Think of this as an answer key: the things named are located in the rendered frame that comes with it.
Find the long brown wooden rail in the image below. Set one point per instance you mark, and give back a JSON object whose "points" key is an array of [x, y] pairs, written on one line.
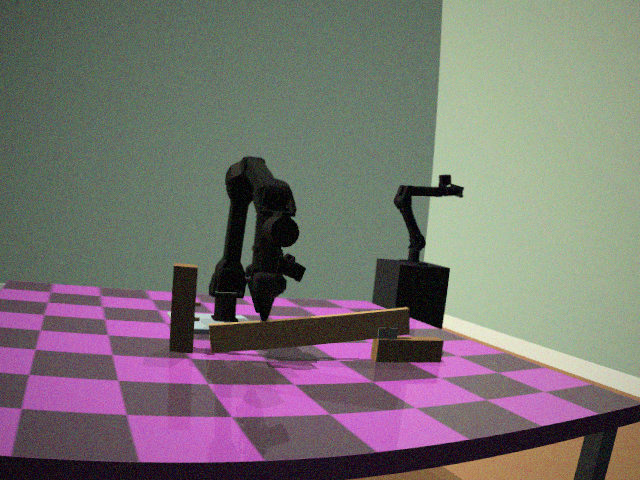
{"points": [[306, 331]]}

